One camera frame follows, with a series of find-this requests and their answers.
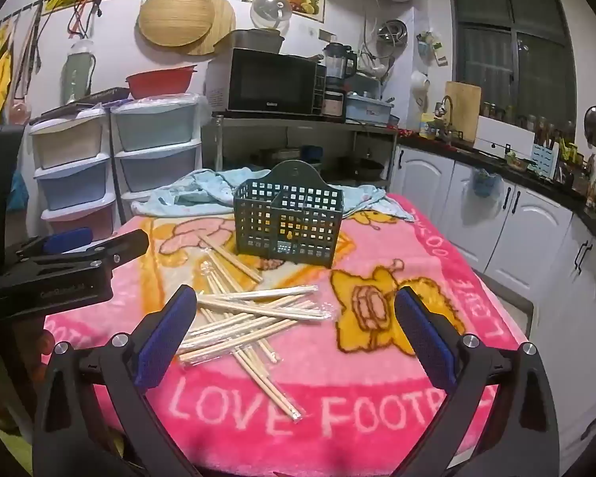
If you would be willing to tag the many wooden chopsticks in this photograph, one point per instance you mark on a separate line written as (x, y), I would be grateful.
(278, 312)

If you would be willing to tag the black frying pan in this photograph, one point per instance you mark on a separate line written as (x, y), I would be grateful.
(362, 168)

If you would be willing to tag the red plastic basin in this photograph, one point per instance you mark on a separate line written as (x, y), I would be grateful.
(161, 84)

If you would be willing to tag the clear glass dome lid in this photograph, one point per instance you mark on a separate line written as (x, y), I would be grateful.
(270, 10)

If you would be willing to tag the blue plastic bag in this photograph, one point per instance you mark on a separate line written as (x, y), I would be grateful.
(485, 184)

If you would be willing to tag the black flat tray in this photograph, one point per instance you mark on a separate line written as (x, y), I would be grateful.
(87, 102)

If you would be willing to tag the bowl of food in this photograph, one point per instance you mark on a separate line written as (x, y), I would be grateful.
(517, 163)

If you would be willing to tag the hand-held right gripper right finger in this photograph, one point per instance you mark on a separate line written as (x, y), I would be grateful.
(427, 343)

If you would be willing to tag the light blue printed cloth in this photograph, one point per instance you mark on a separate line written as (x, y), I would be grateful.
(198, 189)

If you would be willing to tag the round woven bamboo tray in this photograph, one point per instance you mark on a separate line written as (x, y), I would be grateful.
(174, 15)

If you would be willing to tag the white kitchen cabinets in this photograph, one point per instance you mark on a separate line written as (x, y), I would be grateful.
(427, 179)

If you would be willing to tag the wooden cutting board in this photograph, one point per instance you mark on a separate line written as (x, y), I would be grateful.
(464, 109)

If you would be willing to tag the hanging steel bowl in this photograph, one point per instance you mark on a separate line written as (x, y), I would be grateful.
(392, 32)

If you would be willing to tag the black kitchen countertop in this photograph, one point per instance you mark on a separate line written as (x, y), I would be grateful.
(551, 191)

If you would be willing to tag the dark framed window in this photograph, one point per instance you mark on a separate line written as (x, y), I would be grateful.
(511, 49)

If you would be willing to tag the metal kitchen faucet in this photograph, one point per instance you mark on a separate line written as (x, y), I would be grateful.
(447, 109)

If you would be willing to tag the black microwave oven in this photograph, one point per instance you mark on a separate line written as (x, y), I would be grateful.
(268, 82)

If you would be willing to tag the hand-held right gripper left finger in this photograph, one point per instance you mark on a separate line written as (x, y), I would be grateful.
(164, 343)

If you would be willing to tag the green plastic utensil basket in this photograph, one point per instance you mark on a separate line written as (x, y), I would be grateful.
(295, 174)

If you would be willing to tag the pink printed blanket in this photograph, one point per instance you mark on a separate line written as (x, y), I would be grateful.
(328, 382)

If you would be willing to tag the steel shelf rack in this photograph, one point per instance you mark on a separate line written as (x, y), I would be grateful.
(288, 124)

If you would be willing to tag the red patterned packet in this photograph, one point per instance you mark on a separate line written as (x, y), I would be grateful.
(406, 132)

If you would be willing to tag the row of spice jars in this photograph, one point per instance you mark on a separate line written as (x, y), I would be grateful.
(526, 121)

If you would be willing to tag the grey lidded container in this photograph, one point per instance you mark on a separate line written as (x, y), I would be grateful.
(251, 42)

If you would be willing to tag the person's left hand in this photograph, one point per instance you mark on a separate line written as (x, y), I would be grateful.
(44, 344)

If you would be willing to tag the round wooden board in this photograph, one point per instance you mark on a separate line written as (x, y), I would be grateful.
(223, 20)

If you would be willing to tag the blue hanging cloth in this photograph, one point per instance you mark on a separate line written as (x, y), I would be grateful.
(20, 191)

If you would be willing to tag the black blender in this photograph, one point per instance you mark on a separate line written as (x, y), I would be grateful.
(336, 62)

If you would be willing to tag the light blue knife block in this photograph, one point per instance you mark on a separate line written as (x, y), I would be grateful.
(544, 159)

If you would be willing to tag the pastel plastic drawer unit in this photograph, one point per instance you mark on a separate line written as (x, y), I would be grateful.
(69, 179)

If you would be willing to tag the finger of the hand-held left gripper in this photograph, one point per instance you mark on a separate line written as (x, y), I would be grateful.
(67, 240)
(124, 248)

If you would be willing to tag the yellow plastic bottle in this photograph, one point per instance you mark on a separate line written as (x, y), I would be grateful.
(427, 126)

